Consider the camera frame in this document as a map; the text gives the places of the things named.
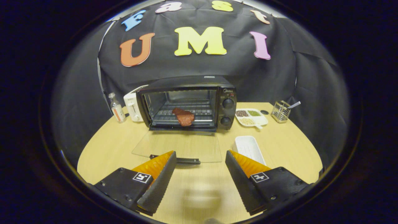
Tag clear bottle orange label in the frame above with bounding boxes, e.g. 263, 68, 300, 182
109, 92, 126, 123

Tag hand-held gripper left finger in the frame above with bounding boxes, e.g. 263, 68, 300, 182
93, 151, 177, 216

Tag white bread toaster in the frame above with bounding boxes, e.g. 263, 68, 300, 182
123, 85, 149, 122

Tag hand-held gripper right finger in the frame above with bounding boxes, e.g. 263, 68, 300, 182
225, 150, 313, 216

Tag white rectangular tray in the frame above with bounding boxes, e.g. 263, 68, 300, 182
233, 136, 266, 165

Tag white divided grain plate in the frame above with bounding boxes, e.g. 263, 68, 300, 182
235, 108, 268, 129

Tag black toaster oven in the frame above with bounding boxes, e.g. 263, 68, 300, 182
132, 75, 237, 165

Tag metal wire utensil holder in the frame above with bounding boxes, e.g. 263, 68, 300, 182
271, 100, 291, 124

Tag reddish brown meat piece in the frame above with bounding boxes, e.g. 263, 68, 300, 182
172, 108, 195, 127

